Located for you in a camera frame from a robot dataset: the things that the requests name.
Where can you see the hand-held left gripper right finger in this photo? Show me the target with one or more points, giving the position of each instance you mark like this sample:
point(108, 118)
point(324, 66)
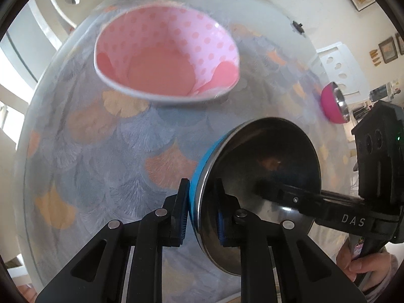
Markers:
point(221, 225)

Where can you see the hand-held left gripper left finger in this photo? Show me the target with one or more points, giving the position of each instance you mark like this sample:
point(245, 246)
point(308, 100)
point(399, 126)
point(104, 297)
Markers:
point(181, 215)

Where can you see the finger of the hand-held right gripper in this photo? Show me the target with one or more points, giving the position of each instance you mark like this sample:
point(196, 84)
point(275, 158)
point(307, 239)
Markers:
point(290, 198)
point(341, 195)

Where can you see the blue steel bowl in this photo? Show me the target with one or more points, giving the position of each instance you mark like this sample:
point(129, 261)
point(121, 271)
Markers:
point(268, 142)

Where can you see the person's right hand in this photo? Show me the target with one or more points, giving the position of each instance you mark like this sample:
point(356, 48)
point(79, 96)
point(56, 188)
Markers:
point(372, 266)

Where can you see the pink steel bowl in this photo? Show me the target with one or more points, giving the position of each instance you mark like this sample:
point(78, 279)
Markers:
point(328, 104)

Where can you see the fan pattern tablecloth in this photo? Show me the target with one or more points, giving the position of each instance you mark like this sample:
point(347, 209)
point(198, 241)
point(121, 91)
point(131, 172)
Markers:
point(110, 151)

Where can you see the white chair with cutouts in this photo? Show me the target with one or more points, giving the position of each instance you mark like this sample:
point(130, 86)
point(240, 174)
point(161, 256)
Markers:
point(75, 3)
point(344, 63)

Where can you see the small framed picture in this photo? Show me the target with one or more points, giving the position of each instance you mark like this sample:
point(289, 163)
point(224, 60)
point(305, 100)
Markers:
point(400, 43)
point(388, 50)

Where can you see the pink polka dot bowl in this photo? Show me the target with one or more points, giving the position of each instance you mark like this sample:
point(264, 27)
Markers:
point(164, 69)

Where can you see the small black clip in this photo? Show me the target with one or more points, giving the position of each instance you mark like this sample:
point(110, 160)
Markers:
point(297, 26)

